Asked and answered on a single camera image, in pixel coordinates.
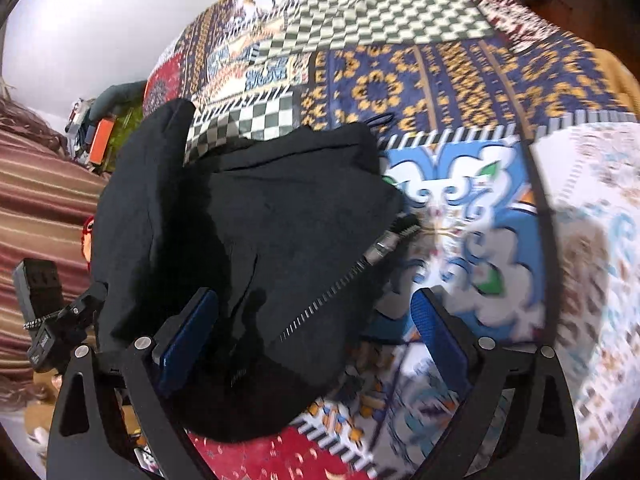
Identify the patchwork printed blanket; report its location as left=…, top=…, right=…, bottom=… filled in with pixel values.
left=142, top=0, right=640, bottom=480

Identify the red cloth item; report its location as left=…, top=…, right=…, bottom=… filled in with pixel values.
left=80, top=215, right=99, bottom=271

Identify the orange box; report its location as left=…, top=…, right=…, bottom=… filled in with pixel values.
left=90, top=119, right=117, bottom=163

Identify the striped maroon cloth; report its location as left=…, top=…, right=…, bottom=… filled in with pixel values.
left=0, top=85, right=118, bottom=401

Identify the grey-teal cloth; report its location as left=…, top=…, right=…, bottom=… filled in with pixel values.
left=95, top=81, right=149, bottom=121

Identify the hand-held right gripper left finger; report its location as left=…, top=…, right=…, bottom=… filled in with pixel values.
left=47, top=287, right=219, bottom=480

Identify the black zip jacket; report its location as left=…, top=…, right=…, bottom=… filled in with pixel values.
left=92, top=97, right=421, bottom=443

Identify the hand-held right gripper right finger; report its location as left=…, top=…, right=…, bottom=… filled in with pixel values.
left=411, top=287, right=582, bottom=480

